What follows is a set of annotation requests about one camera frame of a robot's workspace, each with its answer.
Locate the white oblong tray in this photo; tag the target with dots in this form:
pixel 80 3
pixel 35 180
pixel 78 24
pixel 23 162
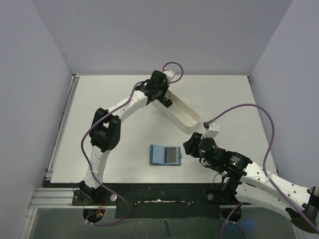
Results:
pixel 179 113

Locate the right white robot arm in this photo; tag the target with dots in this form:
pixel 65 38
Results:
pixel 249 183

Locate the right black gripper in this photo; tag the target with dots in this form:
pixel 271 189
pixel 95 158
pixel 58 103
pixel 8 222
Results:
pixel 193 143

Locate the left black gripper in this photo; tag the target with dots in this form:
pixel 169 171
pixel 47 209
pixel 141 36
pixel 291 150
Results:
pixel 165 85

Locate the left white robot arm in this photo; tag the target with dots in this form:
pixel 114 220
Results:
pixel 105 132

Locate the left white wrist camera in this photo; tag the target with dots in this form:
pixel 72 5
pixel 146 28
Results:
pixel 169 75

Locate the blue leather card holder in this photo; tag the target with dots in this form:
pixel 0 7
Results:
pixel 157 155

